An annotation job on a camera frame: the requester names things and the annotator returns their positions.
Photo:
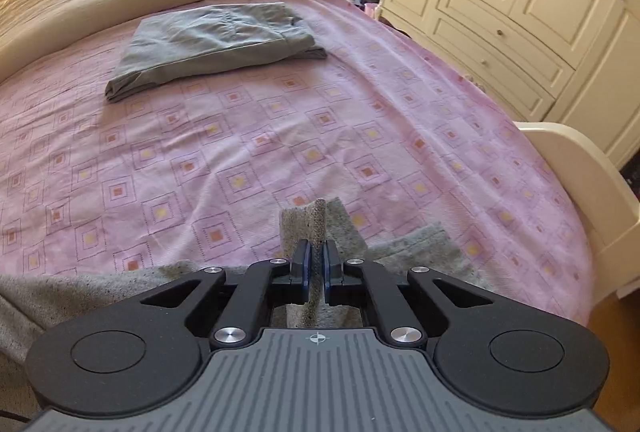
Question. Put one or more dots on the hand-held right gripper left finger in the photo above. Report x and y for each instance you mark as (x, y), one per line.
(303, 269)

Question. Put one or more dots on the pink patterned bedspread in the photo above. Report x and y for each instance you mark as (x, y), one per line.
(250, 142)

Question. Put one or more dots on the grey speckled pants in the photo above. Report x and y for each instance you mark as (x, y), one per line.
(75, 299)

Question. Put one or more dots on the folded plain grey pants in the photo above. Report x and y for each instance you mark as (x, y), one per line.
(210, 43)

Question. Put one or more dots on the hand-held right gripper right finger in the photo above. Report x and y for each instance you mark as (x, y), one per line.
(328, 269)

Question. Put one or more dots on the cream bed footboard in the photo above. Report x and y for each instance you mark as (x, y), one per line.
(590, 172)

